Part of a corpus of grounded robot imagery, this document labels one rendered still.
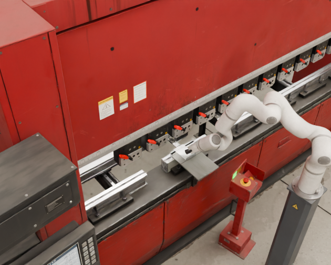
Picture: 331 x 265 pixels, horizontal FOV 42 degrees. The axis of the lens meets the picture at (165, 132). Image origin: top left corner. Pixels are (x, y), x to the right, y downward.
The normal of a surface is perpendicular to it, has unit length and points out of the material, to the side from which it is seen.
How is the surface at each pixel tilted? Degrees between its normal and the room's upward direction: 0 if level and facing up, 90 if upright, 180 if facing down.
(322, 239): 0
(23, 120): 90
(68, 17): 90
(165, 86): 90
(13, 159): 0
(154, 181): 0
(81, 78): 90
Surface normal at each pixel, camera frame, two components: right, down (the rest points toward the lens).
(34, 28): 0.02, -0.73
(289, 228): -0.73, 0.45
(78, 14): 0.63, 0.54
